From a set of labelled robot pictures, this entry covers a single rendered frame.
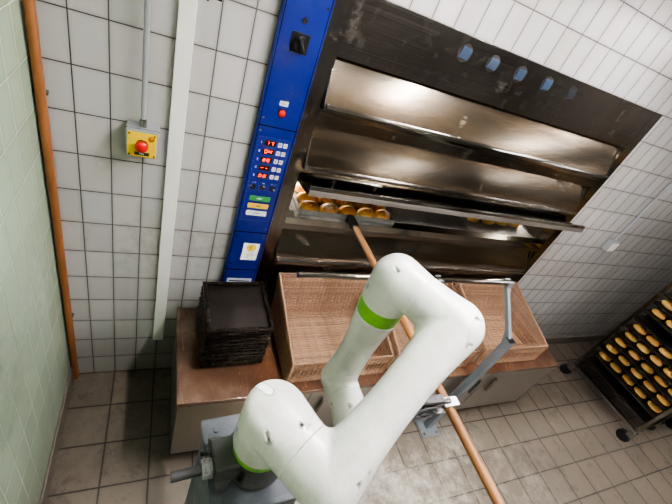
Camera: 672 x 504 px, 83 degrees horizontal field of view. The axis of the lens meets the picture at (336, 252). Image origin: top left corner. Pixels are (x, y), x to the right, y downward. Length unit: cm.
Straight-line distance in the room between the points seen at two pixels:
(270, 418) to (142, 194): 112
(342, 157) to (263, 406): 114
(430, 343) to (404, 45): 112
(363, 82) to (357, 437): 124
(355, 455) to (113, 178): 129
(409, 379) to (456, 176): 138
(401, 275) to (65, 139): 122
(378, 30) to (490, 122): 72
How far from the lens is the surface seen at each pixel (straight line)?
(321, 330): 213
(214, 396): 180
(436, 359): 82
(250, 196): 164
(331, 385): 115
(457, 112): 184
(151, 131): 147
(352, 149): 168
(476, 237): 242
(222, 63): 145
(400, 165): 181
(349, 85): 156
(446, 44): 168
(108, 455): 234
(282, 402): 82
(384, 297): 87
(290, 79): 146
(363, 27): 152
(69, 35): 147
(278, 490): 102
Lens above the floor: 215
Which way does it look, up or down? 35 degrees down
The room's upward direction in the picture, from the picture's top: 24 degrees clockwise
